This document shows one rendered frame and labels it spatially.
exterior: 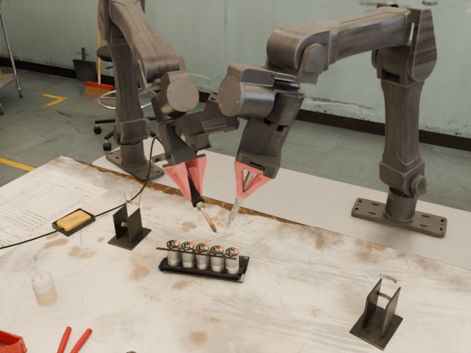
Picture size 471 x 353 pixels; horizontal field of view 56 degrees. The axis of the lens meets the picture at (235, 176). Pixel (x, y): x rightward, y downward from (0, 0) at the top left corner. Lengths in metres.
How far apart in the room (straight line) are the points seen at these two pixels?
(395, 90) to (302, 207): 0.36
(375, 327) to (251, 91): 0.44
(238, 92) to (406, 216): 0.56
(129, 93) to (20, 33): 4.13
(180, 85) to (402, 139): 0.43
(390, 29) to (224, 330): 0.55
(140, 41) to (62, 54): 3.97
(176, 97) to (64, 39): 4.02
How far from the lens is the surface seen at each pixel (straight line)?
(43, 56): 5.05
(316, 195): 1.11
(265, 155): 0.69
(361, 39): 0.73
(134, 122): 1.15
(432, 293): 0.90
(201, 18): 3.72
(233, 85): 0.61
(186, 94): 0.77
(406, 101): 0.87
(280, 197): 1.09
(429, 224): 1.06
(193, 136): 0.75
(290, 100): 0.65
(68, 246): 0.99
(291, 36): 0.65
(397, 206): 1.02
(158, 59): 0.84
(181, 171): 0.82
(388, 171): 0.97
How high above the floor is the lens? 1.33
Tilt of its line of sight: 29 degrees down
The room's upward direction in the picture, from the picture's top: straight up
